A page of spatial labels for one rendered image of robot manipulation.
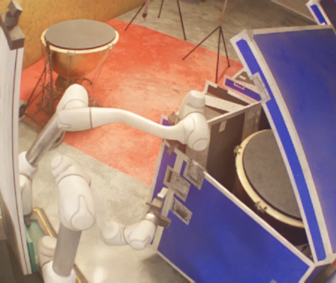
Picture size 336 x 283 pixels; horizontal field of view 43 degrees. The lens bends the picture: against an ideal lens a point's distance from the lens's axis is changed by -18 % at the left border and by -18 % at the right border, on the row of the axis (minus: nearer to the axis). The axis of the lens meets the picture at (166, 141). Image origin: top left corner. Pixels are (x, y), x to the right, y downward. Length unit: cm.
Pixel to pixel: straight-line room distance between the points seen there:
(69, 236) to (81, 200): 22
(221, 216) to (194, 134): 49
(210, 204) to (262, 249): 41
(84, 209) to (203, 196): 92
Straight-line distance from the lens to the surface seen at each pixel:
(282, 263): 231
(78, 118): 229
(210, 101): 476
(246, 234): 238
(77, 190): 175
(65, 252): 197
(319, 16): 334
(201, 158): 288
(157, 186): 274
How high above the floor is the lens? 247
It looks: 36 degrees down
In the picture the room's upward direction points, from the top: 14 degrees clockwise
